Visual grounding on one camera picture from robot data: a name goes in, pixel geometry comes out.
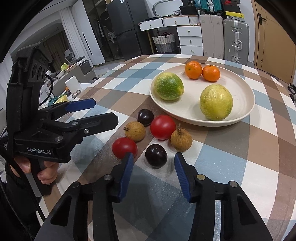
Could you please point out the woven basket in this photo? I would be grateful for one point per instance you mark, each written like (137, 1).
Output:
(165, 43)

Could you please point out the white drawer desk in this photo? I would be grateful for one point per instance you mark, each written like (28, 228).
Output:
(188, 30)

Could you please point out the orange mandarin in plate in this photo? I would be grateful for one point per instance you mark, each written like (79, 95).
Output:
(211, 73)

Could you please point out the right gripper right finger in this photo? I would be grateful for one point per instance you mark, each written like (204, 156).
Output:
(239, 218)

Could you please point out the silver grey suitcase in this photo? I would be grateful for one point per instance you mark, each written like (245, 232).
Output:
(236, 41)

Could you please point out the black glass cabinet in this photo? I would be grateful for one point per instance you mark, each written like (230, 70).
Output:
(103, 30)

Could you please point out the person's left hand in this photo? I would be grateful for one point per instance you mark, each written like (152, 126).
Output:
(47, 176)

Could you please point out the yellow guava fruit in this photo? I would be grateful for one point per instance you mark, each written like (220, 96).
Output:
(216, 102)

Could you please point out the black refrigerator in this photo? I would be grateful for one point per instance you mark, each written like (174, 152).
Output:
(125, 18)

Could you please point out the teal suitcase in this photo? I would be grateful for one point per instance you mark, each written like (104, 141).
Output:
(211, 6)

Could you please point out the orange mandarin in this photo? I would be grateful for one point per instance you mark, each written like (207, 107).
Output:
(193, 70)
(211, 73)

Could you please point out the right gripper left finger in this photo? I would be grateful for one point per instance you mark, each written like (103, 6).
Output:
(68, 220)

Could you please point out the wooden door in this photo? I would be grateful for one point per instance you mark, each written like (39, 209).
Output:
(274, 50)

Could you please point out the black shoe boxes stack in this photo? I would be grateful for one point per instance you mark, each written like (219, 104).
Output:
(231, 10)

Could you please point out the cream round plate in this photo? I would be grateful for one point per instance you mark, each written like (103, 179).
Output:
(187, 107)

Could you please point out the beige suitcase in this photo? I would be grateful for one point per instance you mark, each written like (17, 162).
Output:
(212, 36)

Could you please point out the checkered tablecloth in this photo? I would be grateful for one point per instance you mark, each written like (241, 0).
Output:
(258, 152)

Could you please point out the brown longan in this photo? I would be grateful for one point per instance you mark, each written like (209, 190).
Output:
(181, 139)
(135, 131)

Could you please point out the red tomato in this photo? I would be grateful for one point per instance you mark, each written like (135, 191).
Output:
(124, 145)
(162, 127)

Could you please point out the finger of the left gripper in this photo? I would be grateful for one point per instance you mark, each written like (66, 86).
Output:
(92, 125)
(73, 106)

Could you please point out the dark plum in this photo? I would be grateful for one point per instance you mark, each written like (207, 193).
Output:
(156, 156)
(145, 117)

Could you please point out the green yellow round fruit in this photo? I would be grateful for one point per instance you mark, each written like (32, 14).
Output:
(168, 86)

